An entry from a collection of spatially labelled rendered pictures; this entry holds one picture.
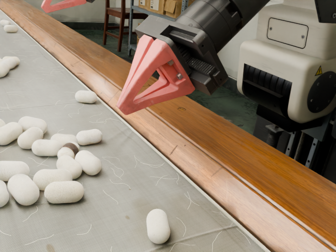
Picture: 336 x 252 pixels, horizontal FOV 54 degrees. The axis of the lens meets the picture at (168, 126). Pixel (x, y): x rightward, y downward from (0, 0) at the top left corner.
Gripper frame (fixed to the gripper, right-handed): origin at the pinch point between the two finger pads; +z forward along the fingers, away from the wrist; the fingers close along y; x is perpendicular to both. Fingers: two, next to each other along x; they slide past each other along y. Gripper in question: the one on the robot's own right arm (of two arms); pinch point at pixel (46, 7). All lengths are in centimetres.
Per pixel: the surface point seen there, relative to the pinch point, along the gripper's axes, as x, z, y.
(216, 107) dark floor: 164, -68, -114
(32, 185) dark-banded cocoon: 0.3, 16.3, 41.7
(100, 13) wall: 163, -113, -439
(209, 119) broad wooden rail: 15.3, -3.1, 36.7
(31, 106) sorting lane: 4.6, 13.6, 18.8
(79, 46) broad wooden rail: 13.0, -1.1, -8.2
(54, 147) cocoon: 3.0, 13.6, 34.8
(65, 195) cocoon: 2.3, 14.8, 43.4
